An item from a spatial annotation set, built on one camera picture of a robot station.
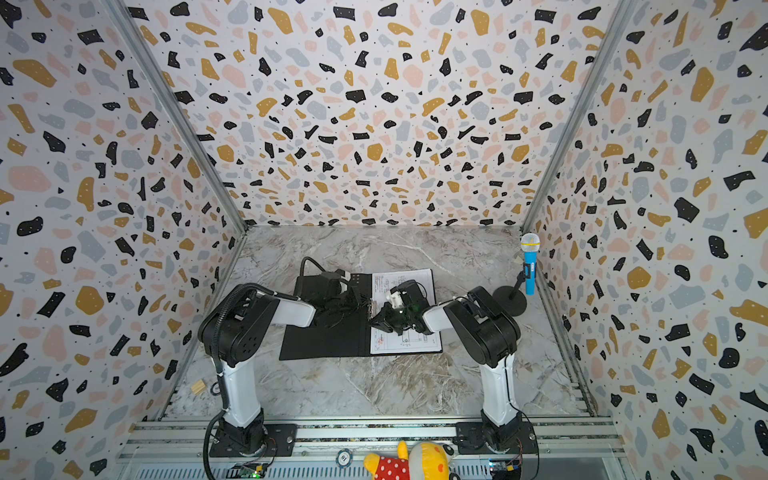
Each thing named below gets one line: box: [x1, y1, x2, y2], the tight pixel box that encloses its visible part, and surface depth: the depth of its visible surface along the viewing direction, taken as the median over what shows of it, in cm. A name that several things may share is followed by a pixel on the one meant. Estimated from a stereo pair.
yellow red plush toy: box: [364, 441, 449, 480], surface depth 67 cm
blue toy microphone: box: [521, 232, 541, 296], surface depth 85 cm
